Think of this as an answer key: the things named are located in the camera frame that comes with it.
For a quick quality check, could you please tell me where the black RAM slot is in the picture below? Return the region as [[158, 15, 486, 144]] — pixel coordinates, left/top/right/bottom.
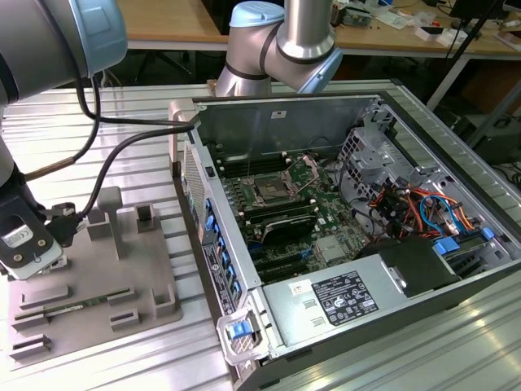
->
[[239, 194, 310, 213], [217, 151, 286, 167], [243, 203, 317, 224], [221, 159, 295, 178]]

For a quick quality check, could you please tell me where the CPU socket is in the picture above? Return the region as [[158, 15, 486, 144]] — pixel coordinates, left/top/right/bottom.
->
[[252, 173, 304, 205]]

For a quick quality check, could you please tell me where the black expansion slot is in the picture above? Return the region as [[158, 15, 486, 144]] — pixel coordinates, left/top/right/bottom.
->
[[254, 253, 307, 283]]

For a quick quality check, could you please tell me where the green RAM stick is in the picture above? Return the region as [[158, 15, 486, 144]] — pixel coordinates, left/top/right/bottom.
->
[[15, 288, 132, 323]]

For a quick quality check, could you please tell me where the grey parts rack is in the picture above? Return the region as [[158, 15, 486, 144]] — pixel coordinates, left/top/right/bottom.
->
[[7, 186, 184, 363]]

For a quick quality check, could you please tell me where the thin locking lever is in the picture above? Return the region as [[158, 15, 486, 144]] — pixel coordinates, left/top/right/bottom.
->
[[245, 112, 262, 180]]

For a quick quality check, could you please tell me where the wooden desk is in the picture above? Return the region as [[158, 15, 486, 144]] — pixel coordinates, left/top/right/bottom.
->
[[116, 0, 521, 111]]

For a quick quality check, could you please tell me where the blue case latch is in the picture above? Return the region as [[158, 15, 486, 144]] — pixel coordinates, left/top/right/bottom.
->
[[227, 321, 250, 340]]

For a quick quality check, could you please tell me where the black expansion card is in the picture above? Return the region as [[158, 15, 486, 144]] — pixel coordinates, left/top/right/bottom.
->
[[262, 215, 317, 246]]

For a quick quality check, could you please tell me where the metal socket cover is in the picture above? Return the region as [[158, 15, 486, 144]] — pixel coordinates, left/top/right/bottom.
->
[[284, 154, 323, 193]]

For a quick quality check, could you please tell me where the grey power supply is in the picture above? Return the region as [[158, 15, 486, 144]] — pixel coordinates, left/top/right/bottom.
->
[[260, 252, 408, 348]]

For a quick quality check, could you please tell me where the silver chipset heatsink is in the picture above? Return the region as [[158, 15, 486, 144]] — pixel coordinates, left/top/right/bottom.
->
[[315, 235, 345, 262]]

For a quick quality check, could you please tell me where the green motherboard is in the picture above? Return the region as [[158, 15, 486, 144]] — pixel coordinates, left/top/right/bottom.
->
[[219, 154, 375, 283]]

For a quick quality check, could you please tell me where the metal drive cage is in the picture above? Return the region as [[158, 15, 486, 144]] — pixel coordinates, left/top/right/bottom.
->
[[337, 103, 413, 213]]

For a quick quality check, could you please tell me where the open PC case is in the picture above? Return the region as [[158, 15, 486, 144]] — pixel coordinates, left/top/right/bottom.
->
[[169, 90, 521, 391]]

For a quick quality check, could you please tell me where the green circuit board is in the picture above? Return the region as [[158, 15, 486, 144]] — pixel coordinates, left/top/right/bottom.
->
[[333, 0, 374, 28]]

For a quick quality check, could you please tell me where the white paper sheet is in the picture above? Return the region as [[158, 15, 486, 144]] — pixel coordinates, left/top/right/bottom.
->
[[374, 10, 413, 30]]

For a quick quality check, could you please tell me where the white box with black insert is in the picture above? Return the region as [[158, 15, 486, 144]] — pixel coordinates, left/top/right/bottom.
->
[[414, 24, 467, 46]]

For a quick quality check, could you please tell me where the black equipment box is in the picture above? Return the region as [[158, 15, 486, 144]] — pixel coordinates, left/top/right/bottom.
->
[[473, 116, 521, 165]]

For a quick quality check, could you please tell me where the black monitor stand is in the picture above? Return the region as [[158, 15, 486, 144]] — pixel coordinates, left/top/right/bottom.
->
[[445, 0, 506, 59]]

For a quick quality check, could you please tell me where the thin sleeved gripper cable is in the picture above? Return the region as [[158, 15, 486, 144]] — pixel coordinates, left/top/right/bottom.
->
[[22, 75, 103, 181]]

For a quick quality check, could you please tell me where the thick black camera cable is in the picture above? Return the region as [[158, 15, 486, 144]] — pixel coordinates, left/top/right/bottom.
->
[[42, 75, 200, 250]]

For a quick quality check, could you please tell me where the red power wire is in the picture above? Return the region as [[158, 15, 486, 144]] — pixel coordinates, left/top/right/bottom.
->
[[368, 185, 432, 241]]

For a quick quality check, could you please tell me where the blue data wire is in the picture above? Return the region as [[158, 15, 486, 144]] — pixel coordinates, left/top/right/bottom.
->
[[418, 195, 467, 234]]

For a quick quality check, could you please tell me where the black air duct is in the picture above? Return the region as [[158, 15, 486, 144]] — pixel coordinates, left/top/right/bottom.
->
[[357, 235, 464, 299]]

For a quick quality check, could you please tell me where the orange data wire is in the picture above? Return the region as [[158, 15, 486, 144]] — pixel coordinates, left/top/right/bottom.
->
[[447, 199, 480, 230]]

